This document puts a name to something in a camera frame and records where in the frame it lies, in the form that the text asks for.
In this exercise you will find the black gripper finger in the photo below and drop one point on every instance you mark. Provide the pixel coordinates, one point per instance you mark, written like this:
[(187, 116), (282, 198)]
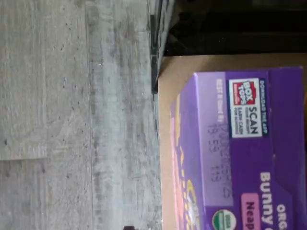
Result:
[(128, 228)]

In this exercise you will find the purple Annie's box pink patch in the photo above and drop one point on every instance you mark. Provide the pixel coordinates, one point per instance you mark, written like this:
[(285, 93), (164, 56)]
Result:
[(239, 167)]

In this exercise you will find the black metal shelving rack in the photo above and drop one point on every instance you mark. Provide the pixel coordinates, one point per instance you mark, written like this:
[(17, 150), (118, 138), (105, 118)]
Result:
[(160, 24)]

